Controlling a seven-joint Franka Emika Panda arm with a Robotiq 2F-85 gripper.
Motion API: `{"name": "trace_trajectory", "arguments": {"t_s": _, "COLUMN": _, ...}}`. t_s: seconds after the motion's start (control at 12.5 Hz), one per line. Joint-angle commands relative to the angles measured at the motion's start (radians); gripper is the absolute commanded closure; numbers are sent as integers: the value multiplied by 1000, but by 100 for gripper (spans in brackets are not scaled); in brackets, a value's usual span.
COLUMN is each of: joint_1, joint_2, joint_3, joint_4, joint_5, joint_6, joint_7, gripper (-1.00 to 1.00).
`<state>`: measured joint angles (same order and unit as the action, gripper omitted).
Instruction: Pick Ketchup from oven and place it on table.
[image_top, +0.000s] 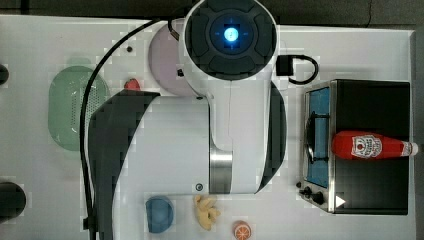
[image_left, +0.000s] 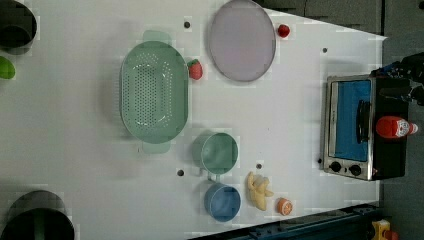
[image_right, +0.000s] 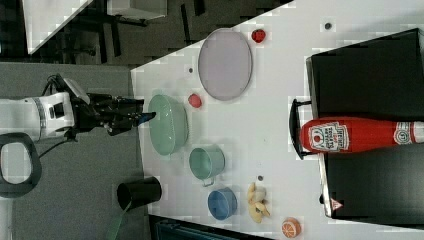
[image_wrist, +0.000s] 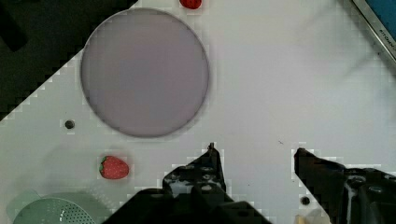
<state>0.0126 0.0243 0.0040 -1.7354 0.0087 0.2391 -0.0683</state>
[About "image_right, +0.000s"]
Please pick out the plush peeled banana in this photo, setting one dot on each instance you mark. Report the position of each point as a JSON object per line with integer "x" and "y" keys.
{"x": 256, "y": 206}

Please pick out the green cup with handle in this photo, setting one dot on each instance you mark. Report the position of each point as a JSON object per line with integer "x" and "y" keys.
{"x": 206, "y": 163}

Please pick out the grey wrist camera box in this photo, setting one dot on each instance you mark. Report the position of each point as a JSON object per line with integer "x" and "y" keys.
{"x": 76, "y": 92}

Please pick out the green bowl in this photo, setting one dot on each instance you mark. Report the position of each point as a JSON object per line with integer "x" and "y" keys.
{"x": 169, "y": 127}

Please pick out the red plush strawberry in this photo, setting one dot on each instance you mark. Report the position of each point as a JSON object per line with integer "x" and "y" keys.
{"x": 258, "y": 35}

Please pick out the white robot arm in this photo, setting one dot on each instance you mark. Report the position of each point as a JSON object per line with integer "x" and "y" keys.
{"x": 66, "y": 115}

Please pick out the plush orange slice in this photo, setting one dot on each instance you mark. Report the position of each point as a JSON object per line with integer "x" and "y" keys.
{"x": 291, "y": 227}

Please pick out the red plush ketchup bottle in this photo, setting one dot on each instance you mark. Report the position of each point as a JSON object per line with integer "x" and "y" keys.
{"x": 353, "y": 134}

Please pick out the blue bowl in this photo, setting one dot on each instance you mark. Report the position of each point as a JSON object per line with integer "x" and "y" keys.
{"x": 222, "y": 203}

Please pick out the black oven door handle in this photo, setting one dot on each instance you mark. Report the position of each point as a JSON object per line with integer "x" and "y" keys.
{"x": 294, "y": 127}

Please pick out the large grey plate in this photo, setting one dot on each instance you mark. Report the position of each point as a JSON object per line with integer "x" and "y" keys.
{"x": 225, "y": 64}

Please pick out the white side table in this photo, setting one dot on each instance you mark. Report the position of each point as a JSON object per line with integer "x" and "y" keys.
{"x": 44, "y": 18}

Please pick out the black cylinder bin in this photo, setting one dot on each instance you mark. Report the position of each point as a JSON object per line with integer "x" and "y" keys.
{"x": 139, "y": 193}

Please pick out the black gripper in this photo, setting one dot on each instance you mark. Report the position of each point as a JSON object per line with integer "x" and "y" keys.
{"x": 101, "y": 110}

